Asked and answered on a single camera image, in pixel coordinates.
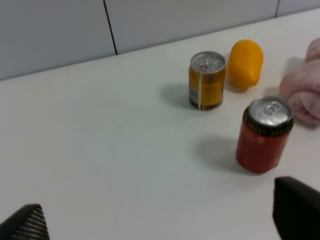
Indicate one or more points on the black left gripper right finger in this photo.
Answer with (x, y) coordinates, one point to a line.
(296, 209)

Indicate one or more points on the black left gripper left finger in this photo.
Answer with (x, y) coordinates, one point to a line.
(27, 223)

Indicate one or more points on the red soda can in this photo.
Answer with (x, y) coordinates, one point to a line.
(264, 132)

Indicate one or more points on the pink rolled towel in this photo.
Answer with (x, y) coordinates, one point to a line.
(300, 88)

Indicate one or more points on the orange mango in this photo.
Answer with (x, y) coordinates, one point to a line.
(245, 63)

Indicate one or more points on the yellow drink can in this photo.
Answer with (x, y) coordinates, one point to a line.
(206, 75)

